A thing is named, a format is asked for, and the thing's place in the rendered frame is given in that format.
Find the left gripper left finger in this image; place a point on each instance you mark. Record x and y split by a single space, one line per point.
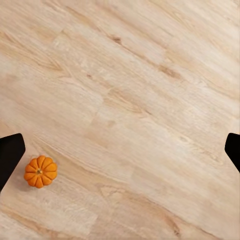
12 149

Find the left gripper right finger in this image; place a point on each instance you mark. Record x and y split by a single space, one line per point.
232 148

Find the pumpkin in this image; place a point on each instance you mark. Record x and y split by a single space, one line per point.
40 172

